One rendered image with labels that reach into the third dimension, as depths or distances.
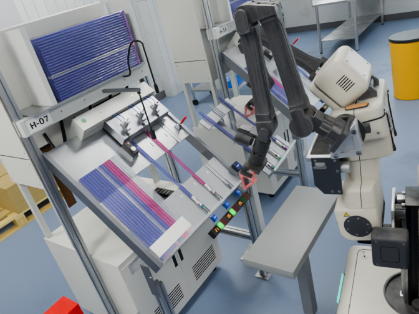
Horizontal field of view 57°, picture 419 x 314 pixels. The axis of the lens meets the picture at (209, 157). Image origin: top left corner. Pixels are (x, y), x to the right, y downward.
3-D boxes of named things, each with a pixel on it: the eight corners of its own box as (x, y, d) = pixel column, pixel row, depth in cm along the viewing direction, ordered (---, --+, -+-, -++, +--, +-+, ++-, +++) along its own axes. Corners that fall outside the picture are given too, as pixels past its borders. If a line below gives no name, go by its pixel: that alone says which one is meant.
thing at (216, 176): (238, 182, 206) (240, 179, 204) (158, 266, 162) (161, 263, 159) (212, 159, 209) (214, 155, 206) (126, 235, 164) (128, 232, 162)
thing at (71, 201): (78, 202, 198) (50, 142, 183) (69, 209, 194) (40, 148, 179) (77, 202, 198) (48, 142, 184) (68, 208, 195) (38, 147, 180)
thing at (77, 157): (186, 139, 213) (189, 134, 209) (96, 209, 168) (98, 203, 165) (143, 101, 217) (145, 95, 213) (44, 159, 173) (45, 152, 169)
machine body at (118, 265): (225, 265, 255) (202, 186, 228) (156, 352, 208) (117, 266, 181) (155, 243, 294) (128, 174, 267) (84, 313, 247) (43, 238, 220)
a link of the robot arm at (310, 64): (238, 31, 159) (250, 12, 161) (235, 47, 173) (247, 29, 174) (333, 85, 155) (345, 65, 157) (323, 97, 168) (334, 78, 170)
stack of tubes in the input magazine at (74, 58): (141, 63, 201) (124, 9, 189) (61, 101, 166) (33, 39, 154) (125, 64, 208) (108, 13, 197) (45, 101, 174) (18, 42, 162)
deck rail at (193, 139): (239, 184, 209) (244, 178, 205) (237, 186, 208) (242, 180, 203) (145, 100, 219) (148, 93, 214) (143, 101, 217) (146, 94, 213)
